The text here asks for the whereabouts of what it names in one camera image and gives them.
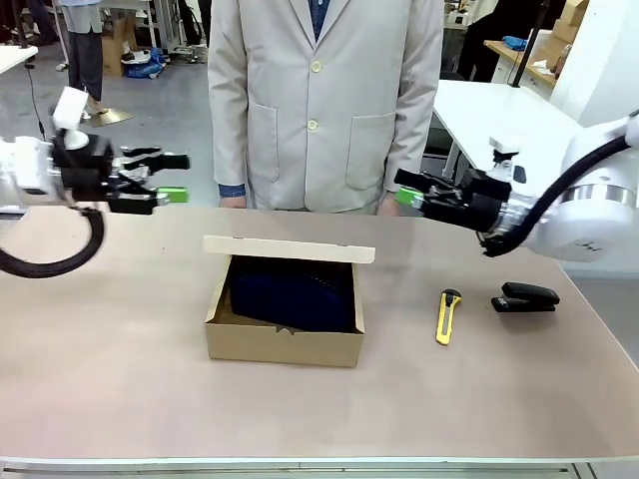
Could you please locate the blue cloth bundle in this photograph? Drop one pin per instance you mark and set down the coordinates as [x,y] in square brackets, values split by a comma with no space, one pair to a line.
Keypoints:
[515,42]

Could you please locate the large white table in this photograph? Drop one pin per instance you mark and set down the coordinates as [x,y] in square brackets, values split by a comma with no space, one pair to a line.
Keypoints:
[499,120]

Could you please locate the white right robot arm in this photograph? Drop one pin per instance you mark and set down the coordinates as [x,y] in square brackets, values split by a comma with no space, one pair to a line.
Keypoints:
[594,214]

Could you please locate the wooden workbench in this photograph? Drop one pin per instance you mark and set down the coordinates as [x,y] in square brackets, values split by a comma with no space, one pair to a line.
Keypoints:
[524,62]

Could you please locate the beige lab coat torso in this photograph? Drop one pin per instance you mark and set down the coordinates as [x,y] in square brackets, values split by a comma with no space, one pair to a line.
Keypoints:
[319,100]

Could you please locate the grey metal table edge frame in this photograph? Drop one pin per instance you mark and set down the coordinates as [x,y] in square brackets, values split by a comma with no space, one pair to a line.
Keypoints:
[319,469]

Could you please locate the black stapler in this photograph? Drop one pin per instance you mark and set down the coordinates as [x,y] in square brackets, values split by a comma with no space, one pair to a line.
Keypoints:
[529,297]

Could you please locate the black vertical pole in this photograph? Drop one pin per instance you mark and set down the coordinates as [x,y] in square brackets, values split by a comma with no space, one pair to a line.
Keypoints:
[524,55]

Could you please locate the small white background table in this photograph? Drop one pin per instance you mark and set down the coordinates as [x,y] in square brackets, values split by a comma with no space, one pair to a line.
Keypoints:
[15,55]

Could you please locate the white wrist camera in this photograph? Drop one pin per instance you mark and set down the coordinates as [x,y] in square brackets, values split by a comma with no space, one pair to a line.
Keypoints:
[70,112]
[505,154]

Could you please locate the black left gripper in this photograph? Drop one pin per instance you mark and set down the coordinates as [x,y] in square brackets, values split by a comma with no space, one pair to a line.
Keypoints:
[85,169]

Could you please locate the gold floor base plate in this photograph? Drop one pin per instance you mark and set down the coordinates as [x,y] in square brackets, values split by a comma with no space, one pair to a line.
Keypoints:
[107,116]

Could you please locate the person's left hand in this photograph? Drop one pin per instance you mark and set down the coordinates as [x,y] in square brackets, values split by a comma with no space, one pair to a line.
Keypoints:
[387,205]

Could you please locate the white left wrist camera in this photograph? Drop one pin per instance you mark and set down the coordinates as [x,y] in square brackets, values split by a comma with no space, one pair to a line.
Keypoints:
[70,112]

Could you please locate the blue plastic bag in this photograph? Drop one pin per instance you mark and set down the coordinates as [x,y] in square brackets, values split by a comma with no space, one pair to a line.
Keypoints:
[145,65]

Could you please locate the person's right forearm beige sleeve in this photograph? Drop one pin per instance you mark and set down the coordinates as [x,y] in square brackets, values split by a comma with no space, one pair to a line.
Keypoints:
[227,149]

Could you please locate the person's left forearm beige sleeve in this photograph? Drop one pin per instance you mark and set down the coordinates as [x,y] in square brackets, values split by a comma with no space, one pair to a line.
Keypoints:
[414,144]

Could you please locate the yellow utility knife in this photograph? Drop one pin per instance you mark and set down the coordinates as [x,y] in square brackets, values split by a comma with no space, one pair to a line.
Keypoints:
[446,319]

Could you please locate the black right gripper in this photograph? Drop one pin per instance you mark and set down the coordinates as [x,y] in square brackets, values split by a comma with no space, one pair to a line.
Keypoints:
[481,202]

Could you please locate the navy blue pencil case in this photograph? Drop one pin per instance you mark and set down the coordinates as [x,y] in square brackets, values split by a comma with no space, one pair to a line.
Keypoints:
[294,294]

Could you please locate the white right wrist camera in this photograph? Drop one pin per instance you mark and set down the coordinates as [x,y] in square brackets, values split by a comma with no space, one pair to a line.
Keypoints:
[505,154]

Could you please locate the stacked cardboard boxes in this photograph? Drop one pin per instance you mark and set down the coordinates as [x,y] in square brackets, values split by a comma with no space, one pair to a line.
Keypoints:
[569,22]

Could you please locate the person's right hand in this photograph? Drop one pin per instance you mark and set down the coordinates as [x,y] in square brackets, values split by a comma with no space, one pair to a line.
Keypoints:
[233,202]

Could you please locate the brown cardboard carton on floor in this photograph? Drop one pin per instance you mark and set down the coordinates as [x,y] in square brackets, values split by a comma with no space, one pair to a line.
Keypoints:
[114,47]

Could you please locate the background person in black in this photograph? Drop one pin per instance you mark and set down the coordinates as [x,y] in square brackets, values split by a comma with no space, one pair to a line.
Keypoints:
[479,45]

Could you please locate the brown cardboard box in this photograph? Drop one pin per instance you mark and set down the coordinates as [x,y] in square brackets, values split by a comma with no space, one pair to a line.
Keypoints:
[284,346]

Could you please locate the background person in grey trousers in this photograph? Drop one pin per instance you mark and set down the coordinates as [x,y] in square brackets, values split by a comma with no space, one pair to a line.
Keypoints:
[85,55]

